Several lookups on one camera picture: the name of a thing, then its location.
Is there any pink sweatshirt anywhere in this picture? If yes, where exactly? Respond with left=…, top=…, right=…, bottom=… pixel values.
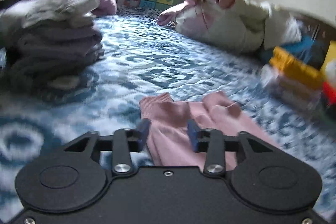
left=139, top=90, right=281, bottom=171

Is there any folded light clothes pile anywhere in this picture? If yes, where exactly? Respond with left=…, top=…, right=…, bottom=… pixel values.
left=260, top=65, right=321, bottom=112

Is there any stack of folded clothes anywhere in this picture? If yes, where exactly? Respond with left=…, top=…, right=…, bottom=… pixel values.
left=1, top=0, right=104, bottom=90

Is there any blue white patterned quilt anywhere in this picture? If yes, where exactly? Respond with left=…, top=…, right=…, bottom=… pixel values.
left=1, top=9, right=335, bottom=222

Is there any yellow folded garment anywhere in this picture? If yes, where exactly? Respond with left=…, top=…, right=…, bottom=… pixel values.
left=269, top=47, right=324, bottom=90

